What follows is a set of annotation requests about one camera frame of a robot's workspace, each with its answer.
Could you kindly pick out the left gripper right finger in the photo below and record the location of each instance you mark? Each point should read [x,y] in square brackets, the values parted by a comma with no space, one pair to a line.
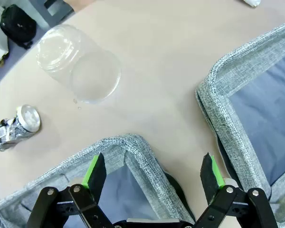
[209,175]

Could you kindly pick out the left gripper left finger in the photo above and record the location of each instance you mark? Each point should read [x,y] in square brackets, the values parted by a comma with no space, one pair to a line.
[97,175]

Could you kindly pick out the crushed black soda can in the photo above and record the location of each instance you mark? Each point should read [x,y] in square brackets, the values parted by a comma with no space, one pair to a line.
[14,133]

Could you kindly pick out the clear plastic cup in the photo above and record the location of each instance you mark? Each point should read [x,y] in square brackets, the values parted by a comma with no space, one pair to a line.
[80,66]

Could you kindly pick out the grey fabric basket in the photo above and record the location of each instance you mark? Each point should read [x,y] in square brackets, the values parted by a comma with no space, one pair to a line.
[137,156]
[228,99]

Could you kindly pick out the black backpack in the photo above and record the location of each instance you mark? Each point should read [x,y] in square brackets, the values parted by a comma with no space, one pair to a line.
[16,26]

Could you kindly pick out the grey plastic stool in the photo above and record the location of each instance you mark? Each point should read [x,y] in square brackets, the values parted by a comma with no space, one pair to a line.
[57,8]

